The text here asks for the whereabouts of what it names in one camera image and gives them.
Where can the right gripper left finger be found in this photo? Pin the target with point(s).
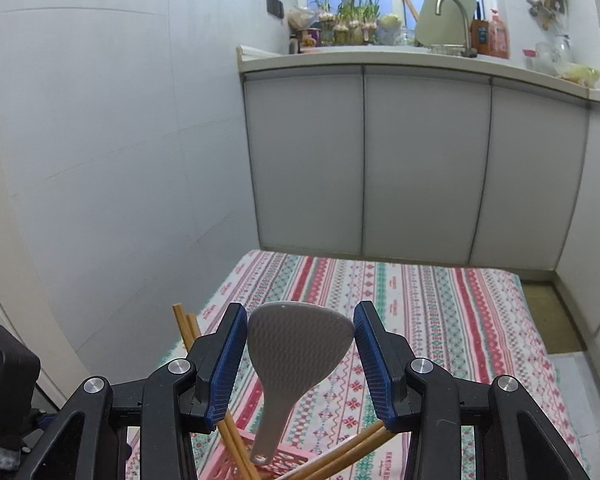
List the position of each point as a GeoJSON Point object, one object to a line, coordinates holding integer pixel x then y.
{"type": "Point", "coordinates": [218, 368]}

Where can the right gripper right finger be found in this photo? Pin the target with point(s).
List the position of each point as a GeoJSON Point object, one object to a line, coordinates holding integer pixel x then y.
{"type": "Point", "coordinates": [384, 373]}

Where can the wooden chopstick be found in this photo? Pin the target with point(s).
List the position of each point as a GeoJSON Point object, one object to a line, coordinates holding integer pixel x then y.
{"type": "Point", "coordinates": [342, 448]}
{"type": "Point", "coordinates": [235, 444]}
{"type": "Point", "coordinates": [347, 459]}
{"type": "Point", "coordinates": [190, 333]}

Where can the white kitchen cabinets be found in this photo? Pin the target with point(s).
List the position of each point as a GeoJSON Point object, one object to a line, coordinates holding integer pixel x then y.
{"type": "Point", "coordinates": [408, 155]}

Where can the patterned striped tablecloth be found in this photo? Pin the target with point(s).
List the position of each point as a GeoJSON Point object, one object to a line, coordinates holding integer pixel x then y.
{"type": "Point", "coordinates": [446, 376]}

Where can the potted green plants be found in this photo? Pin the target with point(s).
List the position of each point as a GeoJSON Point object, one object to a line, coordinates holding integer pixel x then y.
{"type": "Point", "coordinates": [357, 23]}

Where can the green cutting board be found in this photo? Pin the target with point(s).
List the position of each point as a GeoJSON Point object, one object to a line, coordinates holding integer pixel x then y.
{"type": "Point", "coordinates": [442, 21]}

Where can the pink soap bottle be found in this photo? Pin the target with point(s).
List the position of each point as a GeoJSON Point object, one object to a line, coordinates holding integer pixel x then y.
{"type": "Point", "coordinates": [498, 40]}

